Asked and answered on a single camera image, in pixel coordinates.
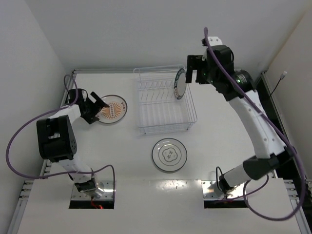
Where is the orange sunburst plate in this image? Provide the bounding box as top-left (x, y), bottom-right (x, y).
top-left (96, 95), bottom-right (128, 124)

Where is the dark green rimmed plate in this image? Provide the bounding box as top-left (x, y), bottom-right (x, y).
top-left (174, 68), bottom-right (186, 100)

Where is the white plate flower outline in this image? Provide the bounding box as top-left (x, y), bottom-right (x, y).
top-left (151, 138), bottom-right (188, 173)

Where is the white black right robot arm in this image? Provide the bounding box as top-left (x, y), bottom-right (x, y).
top-left (186, 37), bottom-right (292, 194)

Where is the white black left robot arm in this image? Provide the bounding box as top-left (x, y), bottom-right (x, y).
top-left (36, 88), bottom-right (110, 198)

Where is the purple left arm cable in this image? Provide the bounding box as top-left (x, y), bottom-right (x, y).
top-left (5, 75), bottom-right (116, 193)

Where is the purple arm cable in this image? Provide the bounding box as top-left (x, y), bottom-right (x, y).
top-left (5, 75), bottom-right (116, 193)
top-left (203, 26), bottom-right (307, 220)

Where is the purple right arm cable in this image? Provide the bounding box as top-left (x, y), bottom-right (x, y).
top-left (203, 26), bottom-right (307, 220)

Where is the white wire dish rack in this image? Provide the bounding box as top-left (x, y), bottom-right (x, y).
top-left (133, 64), bottom-right (197, 135)

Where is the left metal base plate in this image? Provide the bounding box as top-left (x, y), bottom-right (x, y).
top-left (71, 180), bottom-right (115, 201)

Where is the metal base plate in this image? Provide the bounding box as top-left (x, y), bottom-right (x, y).
top-left (201, 180), bottom-right (244, 201)
top-left (71, 180), bottom-right (115, 201)

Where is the black cable white plug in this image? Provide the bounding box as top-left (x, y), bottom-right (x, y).
top-left (269, 71), bottom-right (287, 97)

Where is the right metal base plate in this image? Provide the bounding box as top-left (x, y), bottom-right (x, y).
top-left (201, 180), bottom-right (244, 201)

